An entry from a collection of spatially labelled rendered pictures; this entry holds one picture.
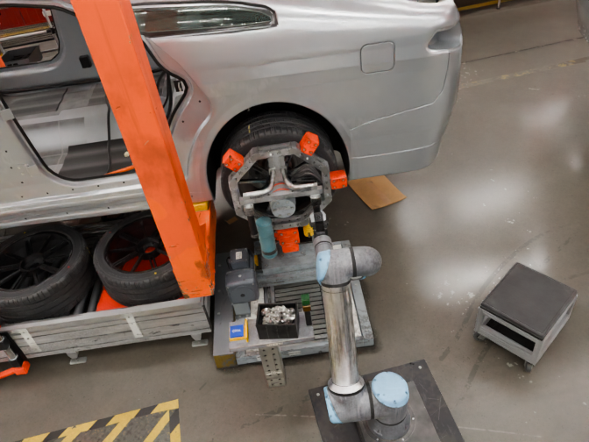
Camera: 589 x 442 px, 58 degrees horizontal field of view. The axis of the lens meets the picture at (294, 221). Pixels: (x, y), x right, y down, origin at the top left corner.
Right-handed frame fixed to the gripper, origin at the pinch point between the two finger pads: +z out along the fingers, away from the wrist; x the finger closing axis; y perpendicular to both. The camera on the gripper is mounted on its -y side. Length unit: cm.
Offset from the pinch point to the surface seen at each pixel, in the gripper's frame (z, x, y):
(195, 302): -10, -74, 44
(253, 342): -48, -41, 38
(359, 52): 33, 31, -68
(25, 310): 0, -172, 43
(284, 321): -46, -24, 27
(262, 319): -44, -35, 26
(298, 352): -29, -21, 79
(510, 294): -32, 96, 49
